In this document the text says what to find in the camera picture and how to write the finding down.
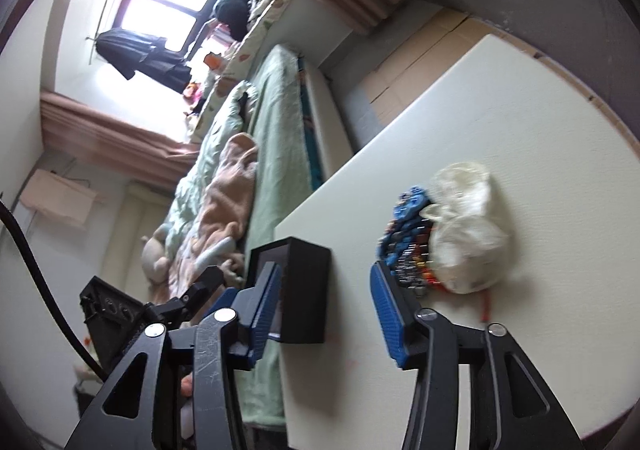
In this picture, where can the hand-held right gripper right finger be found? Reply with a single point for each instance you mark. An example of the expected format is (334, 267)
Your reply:
(389, 315)

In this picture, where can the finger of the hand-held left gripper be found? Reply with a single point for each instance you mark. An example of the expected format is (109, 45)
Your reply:
(226, 300)
(192, 297)

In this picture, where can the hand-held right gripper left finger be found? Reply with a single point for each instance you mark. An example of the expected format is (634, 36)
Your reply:
(266, 310)

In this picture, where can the black jewelry box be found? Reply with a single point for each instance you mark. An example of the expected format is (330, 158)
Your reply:
(307, 290)

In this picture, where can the beige plush toy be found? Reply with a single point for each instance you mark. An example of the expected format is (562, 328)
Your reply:
(155, 255)

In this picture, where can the pink fleece blanket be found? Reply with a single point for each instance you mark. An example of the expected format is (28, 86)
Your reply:
(225, 200)

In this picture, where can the white plastic bag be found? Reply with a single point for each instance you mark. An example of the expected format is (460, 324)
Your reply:
(467, 230)

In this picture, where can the cloth covered air conditioner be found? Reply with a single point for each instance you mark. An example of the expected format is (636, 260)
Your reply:
(60, 197)

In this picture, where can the bed with green blanket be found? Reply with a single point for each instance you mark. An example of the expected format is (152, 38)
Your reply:
(280, 130)

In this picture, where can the white bed base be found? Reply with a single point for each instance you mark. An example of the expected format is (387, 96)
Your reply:
(327, 130)

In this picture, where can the dark hanging garment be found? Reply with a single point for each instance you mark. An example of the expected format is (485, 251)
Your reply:
(145, 58)

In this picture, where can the brown cardboard sheet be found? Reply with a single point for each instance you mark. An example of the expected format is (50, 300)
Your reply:
(415, 55)

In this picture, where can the patterned window seat cushion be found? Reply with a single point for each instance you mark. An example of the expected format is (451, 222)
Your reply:
(250, 35)

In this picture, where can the black bag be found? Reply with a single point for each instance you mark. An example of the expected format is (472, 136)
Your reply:
(232, 13)

